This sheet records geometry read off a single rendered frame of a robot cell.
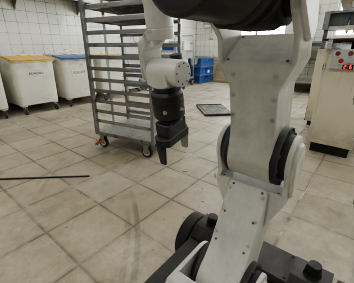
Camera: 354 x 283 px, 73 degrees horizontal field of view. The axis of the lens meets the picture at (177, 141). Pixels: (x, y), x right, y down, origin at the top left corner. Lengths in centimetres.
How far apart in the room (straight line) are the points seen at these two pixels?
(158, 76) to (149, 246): 82
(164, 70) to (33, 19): 404
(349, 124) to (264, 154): 178
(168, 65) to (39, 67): 330
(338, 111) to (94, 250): 198
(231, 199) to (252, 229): 9
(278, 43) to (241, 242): 45
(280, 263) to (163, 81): 69
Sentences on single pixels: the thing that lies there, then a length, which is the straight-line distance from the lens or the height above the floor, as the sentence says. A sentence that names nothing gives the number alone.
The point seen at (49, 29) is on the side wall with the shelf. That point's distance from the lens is 463.
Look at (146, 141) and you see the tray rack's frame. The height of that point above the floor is 14.
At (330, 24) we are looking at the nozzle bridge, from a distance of 306.
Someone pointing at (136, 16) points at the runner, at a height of 105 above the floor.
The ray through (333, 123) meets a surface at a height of 28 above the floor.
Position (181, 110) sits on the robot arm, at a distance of 64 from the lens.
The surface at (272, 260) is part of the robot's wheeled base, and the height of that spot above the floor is 19.
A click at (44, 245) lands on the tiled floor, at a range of 135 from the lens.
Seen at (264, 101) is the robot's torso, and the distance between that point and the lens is 52.
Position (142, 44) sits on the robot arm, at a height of 86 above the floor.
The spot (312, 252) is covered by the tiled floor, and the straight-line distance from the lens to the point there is 132.
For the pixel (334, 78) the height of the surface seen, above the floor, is 63.
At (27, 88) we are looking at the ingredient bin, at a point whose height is 35.
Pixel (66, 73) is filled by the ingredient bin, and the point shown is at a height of 50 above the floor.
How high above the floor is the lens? 85
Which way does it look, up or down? 21 degrees down
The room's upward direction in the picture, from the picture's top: straight up
